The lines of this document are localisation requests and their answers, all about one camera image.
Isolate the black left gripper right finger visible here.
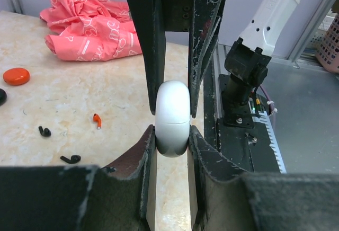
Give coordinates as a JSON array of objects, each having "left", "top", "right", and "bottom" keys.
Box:
[{"left": 188, "top": 126, "right": 338, "bottom": 230}]

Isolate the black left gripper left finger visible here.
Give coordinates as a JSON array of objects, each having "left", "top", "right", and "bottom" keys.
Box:
[{"left": 1, "top": 126, "right": 156, "bottom": 230}]

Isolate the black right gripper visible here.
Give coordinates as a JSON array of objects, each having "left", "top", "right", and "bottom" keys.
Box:
[{"left": 127, "top": 0, "right": 226, "bottom": 118}]

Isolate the white earbud charging case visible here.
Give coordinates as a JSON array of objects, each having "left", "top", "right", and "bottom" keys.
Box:
[{"left": 155, "top": 81, "right": 191, "bottom": 158}]

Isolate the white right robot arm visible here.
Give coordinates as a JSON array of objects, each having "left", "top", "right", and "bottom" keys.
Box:
[{"left": 127, "top": 0, "right": 300, "bottom": 125}]

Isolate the orange earbud charging case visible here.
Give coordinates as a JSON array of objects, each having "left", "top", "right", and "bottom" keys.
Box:
[{"left": 3, "top": 67, "right": 30, "bottom": 86}]

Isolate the black earbud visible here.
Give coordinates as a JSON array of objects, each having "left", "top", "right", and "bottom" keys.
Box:
[
  {"left": 38, "top": 126, "right": 51, "bottom": 137},
  {"left": 60, "top": 155, "right": 81, "bottom": 164}
]

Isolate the pink crumpled plastic bag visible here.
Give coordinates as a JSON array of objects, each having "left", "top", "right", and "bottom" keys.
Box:
[{"left": 40, "top": 0, "right": 142, "bottom": 61}]

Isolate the pink plastic basket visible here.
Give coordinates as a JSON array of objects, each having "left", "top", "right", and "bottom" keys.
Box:
[{"left": 316, "top": 13, "right": 339, "bottom": 74}]

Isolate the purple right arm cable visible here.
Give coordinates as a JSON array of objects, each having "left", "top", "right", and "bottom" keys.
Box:
[{"left": 258, "top": 84, "right": 279, "bottom": 117}]

